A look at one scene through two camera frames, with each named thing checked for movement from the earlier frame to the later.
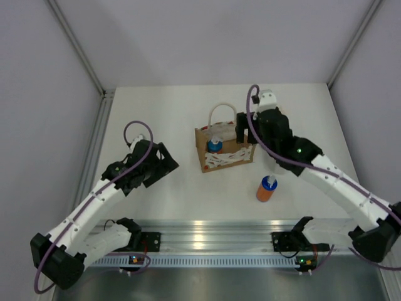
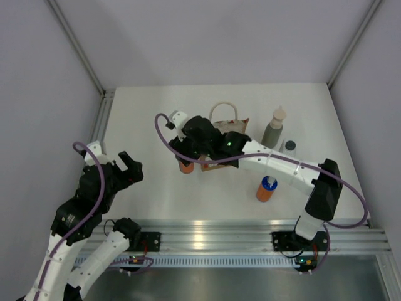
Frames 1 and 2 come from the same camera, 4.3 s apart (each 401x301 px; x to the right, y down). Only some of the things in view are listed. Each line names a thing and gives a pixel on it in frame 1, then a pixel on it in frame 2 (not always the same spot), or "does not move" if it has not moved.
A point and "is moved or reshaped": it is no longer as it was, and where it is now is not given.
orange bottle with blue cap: x=267 y=188 does not move
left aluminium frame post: x=77 y=46 does not move
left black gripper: x=165 y=165 to x=133 y=174
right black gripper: x=242 y=124 to x=181 y=147
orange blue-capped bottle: x=215 y=145 is moved or reshaped
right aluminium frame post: x=374 y=7 does not move
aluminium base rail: x=211 y=235 does not move
